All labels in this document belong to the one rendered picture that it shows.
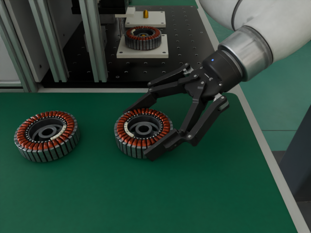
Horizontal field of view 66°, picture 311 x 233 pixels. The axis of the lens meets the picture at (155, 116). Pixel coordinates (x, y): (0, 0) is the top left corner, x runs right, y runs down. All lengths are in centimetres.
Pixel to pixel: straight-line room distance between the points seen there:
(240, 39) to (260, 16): 5
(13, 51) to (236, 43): 48
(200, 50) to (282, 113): 125
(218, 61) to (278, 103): 160
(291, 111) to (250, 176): 155
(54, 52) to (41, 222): 37
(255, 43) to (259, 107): 148
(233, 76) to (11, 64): 50
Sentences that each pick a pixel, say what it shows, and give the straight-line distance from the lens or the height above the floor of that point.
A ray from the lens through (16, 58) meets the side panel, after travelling 65.
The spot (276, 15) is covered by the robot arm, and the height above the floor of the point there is 96.
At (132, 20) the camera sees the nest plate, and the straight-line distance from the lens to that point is 98.
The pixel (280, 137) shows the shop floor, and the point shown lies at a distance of 172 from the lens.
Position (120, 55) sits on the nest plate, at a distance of 72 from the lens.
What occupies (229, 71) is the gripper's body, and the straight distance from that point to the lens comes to 44.
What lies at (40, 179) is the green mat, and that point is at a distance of 46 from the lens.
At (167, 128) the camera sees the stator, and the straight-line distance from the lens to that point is 45.
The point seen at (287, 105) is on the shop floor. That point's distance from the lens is 203.
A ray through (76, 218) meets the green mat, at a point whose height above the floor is 75.
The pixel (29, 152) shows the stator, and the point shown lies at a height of 78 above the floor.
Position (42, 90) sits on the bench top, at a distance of 68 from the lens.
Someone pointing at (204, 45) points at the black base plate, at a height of 77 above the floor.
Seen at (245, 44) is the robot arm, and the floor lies 92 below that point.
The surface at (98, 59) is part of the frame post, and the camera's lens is 59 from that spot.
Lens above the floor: 109
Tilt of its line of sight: 41 degrees down
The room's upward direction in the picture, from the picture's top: straight up
